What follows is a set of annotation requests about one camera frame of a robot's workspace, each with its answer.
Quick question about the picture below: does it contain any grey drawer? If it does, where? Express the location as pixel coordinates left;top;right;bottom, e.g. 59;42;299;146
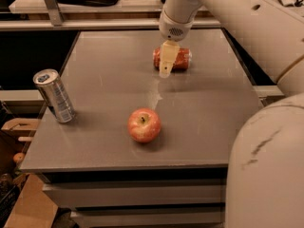
43;180;226;209
71;207;224;228

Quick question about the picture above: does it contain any grey lower drawer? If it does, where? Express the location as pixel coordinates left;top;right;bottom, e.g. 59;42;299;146
71;207;224;228

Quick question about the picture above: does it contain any red apple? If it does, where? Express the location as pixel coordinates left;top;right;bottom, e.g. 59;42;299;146
127;108;162;143

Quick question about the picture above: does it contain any grey upper drawer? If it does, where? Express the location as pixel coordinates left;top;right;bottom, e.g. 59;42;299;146
43;180;226;209

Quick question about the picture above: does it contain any grey metal bracket left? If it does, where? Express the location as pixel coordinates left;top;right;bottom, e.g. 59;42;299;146
44;0;63;27

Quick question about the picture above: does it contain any red coke can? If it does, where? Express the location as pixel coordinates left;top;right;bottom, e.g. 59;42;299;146
153;47;192;70

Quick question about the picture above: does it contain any silver energy drink can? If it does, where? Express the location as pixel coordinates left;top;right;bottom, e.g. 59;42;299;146
33;69;75;124

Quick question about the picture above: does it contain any brown cardboard box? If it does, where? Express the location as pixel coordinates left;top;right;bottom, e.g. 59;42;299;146
4;174;58;228

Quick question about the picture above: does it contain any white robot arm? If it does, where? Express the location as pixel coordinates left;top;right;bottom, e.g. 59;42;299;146
160;0;304;228

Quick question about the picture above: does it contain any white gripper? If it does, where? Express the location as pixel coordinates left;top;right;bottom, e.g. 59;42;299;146
159;10;193;78

